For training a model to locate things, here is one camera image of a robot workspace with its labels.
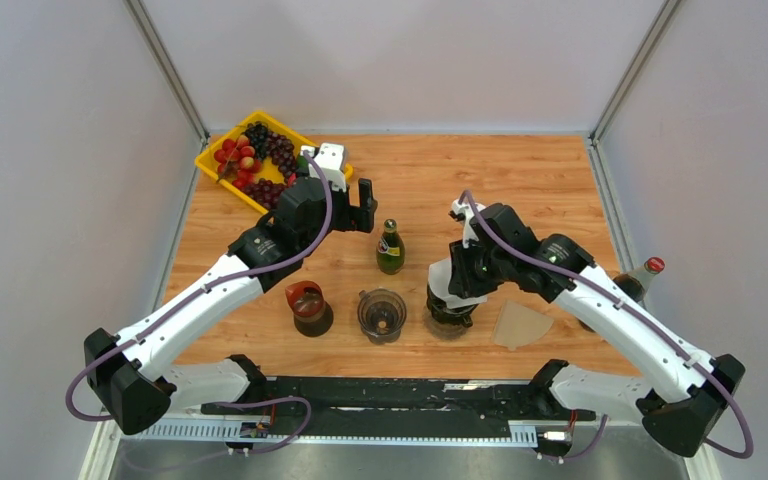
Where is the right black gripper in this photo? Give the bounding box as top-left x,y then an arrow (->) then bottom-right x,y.
448,236 -> 512,299

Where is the white paper coffee filter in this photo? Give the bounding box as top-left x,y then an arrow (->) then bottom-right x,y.
428,258 -> 488,310

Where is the dark olive coffee dripper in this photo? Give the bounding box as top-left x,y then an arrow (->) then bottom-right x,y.
426,286 -> 478,330

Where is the brown paper coffee filter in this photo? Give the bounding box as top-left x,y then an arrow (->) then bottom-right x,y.
491,300 -> 554,351

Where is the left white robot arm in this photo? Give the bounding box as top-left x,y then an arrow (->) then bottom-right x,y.
84,177 -> 378,435

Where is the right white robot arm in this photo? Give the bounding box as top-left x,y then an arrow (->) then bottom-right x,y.
428,198 -> 754,458

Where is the green glass Perrier bottle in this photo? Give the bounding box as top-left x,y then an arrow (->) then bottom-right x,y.
376,219 -> 405,275

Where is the clear glass server jug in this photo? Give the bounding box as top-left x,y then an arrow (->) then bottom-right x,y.
423,311 -> 472,341

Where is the dark purple grape bunch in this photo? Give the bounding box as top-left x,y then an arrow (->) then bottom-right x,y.
243,122 -> 298,210

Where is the small red fruits cluster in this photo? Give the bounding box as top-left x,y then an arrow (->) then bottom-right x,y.
214,134 -> 262,190

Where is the red capped soda bottle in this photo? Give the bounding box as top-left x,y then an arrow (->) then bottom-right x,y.
613,257 -> 665,304

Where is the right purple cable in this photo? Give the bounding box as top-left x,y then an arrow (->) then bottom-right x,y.
458,190 -> 755,462

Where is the purple cable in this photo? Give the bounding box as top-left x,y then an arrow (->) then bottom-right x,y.
65,150 -> 335,458
458,190 -> 755,462

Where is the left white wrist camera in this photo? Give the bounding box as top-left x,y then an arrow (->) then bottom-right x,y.
299,142 -> 347,191

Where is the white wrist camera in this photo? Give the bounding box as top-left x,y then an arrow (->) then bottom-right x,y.
450,199 -> 478,248
299,142 -> 347,191

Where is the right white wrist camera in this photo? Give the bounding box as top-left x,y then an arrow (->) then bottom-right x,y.
450,199 -> 478,248

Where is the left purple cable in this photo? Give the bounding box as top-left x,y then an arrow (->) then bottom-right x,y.
65,150 -> 335,458

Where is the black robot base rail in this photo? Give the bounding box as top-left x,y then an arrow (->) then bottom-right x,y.
201,376 -> 596,457

